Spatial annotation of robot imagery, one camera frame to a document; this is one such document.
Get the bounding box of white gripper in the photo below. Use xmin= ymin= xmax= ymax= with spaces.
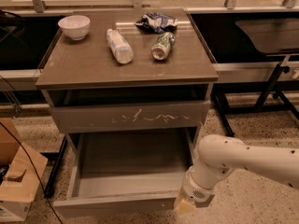
xmin=174 ymin=168 xmax=214 ymax=214

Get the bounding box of grey drawer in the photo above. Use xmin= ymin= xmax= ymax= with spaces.
xmin=50 ymin=101 xmax=209 ymax=133
xmin=54 ymin=128 xmax=194 ymax=217

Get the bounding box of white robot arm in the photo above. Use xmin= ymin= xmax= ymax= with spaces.
xmin=174 ymin=134 xmax=299 ymax=214

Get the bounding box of grey drawer cabinet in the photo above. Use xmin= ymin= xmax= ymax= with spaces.
xmin=35 ymin=8 xmax=220 ymax=142

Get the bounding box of grey top drawer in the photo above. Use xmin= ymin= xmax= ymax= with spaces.
xmin=50 ymin=101 xmax=209 ymax=133

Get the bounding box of black folding table stand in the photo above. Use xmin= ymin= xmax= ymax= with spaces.
xmin=211 ymin=17 xmax=299 ymax=138

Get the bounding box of green soda can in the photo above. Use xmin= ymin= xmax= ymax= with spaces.
xmin=151 ymin=32 xmax=176 ymax=61

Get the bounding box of clear plastic water bottle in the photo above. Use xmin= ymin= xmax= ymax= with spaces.
xmin=107 ymin=29 xmax=134 ymax=64

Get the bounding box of brown cardboard box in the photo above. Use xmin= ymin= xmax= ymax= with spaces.
xmin=0 ymin=119 xmax=48 ymax=222

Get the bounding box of crumpled blue chip bag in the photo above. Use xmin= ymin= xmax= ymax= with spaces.
xmin=135 ymin=12 xmax=178 ymax=34

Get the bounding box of white ceramic bowl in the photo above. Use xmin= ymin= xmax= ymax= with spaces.
xmin=58 ymin=15 xmax=91 ymax=40

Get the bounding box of black cable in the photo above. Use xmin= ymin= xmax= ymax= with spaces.
xmin=0 ymin=75 xmax=64 ymax=224

